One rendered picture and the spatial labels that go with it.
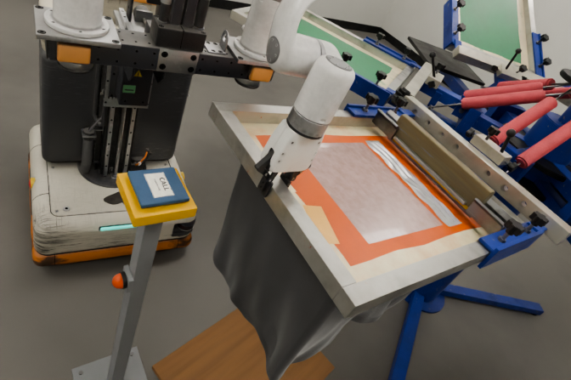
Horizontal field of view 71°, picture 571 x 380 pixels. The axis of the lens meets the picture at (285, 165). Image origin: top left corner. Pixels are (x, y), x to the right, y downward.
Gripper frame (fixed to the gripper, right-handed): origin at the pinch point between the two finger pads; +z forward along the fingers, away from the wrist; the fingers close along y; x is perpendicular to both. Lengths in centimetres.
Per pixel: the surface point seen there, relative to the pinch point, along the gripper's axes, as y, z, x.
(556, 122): -134, -19, -2
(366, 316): -36, 34, 22
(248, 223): -8.5, 23.6, -9.2
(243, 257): -9.7, 34.5, -6.1
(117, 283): 21.8, 40.4, -10.1
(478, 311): -178, 93, 27
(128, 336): 14, 67, -9
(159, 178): 18.0, 9.1, -13.1
